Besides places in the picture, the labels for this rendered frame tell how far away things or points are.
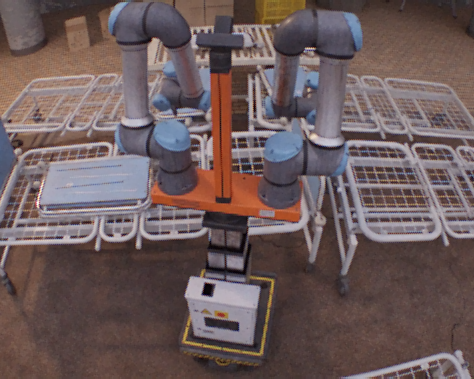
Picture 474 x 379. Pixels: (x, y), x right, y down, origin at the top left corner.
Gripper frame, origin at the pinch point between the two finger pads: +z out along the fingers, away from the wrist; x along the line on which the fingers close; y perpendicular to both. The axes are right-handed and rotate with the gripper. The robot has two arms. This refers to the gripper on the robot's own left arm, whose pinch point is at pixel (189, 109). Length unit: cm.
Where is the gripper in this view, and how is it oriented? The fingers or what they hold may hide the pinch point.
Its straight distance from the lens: 179.9
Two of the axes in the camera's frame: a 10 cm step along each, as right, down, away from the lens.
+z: 1.3, 3.8, 9.1
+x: -9.9, 0.7, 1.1
